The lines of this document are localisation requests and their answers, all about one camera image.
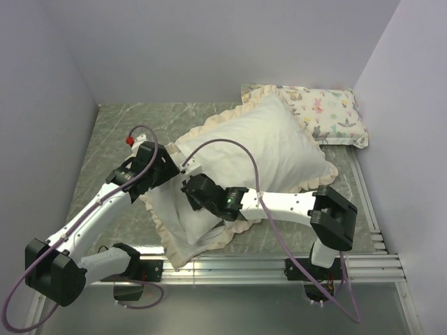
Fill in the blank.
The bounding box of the grey pillowcase with cream ruffle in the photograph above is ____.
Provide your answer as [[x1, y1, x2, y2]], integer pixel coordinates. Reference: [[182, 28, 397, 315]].
[[139, 84, 339, 269]]

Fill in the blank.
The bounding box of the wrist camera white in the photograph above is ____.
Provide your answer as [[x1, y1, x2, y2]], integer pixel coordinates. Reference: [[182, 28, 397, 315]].
[[179, 159, 203, 179], [125, 133, 147, 151]]

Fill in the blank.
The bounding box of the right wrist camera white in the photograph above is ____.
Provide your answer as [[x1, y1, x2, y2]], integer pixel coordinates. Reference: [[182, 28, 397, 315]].
[[179, 159, 203, 179]]

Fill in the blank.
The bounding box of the aluminium front rail frame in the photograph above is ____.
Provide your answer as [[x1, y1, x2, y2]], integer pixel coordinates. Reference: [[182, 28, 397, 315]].
[[29, 254, 423, 334]]

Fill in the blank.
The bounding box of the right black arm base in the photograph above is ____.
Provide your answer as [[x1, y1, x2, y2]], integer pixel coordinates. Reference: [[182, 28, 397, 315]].
[[284, 258, 346, 305]]

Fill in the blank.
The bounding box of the floral patterned pillow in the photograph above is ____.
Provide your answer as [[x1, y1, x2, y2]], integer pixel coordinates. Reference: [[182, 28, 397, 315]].
[[241, 84, 369, 149]]

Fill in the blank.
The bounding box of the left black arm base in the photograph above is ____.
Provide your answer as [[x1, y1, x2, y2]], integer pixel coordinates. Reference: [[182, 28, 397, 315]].
[[101, 259, 164, 309]]

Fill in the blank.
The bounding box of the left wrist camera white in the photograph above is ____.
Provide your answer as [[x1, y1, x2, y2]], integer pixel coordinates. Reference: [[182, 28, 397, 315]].
[[125, 133, 147, 151]]

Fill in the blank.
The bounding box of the white pillow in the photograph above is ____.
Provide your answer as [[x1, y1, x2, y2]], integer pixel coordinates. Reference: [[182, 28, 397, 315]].
[[152, 93, 332, 245]]

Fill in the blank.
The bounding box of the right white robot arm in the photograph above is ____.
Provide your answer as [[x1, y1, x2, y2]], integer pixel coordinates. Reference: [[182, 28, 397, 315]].
[[181, 174, 358, 279]]

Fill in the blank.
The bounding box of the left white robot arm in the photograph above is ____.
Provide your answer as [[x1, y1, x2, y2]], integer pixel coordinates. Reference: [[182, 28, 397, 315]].
[[24, 141, 179, 306]]

